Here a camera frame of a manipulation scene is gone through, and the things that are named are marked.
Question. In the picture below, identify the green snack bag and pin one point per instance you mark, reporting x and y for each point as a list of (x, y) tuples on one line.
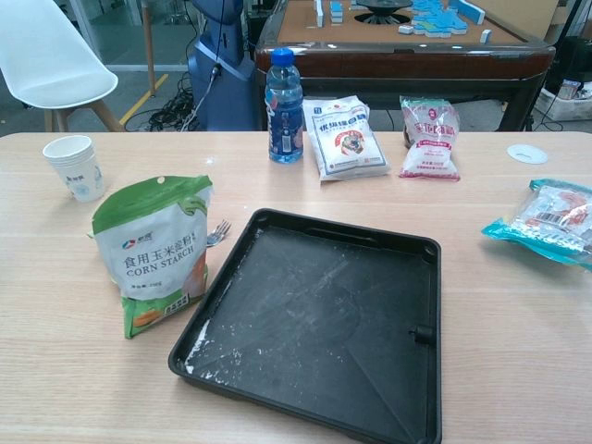
[(152, 259)]

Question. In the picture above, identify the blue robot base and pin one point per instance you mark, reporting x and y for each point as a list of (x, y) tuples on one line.
[(222, 83)]

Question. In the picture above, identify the black tray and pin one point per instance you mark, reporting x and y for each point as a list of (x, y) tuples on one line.
[(314, 314)]

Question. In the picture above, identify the red white snack bag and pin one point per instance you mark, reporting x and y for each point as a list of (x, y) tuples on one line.
[(430, 152)]

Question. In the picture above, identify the teal red snack bag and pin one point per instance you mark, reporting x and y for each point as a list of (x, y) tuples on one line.
[(550, 217)]

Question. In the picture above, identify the metal fork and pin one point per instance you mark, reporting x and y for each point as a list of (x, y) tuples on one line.
[(217, 236)]

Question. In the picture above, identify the blue capped water bottle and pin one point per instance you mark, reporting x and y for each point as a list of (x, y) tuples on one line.
[(283, 125)]

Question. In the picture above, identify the brown mahjong table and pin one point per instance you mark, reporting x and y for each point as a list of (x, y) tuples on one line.
[(416, 51)]

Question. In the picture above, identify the upright blue mahjong tile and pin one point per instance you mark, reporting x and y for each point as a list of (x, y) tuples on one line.
[(335, 5)]

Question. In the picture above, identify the white mahjong tile lying flat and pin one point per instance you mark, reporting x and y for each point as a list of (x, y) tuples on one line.
[(405, 29)]

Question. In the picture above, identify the black mahjong table centre dome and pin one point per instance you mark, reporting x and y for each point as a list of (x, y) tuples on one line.
[(377, 10)]

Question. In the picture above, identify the white round grommet cap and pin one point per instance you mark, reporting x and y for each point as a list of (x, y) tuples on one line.
[(527, 153)]

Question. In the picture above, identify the blue mahjong tile heap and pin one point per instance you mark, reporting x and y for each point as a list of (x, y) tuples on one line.
[(439, 16)]

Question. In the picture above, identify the white mahjong tile blue back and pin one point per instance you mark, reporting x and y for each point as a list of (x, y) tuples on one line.
[(486, 34)]

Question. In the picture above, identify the white chair wooden legs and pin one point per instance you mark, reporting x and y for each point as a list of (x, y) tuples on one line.
[(46, 60)]

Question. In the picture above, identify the white storage bin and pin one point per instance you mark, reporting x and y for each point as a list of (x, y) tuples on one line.
[(571, 94)]

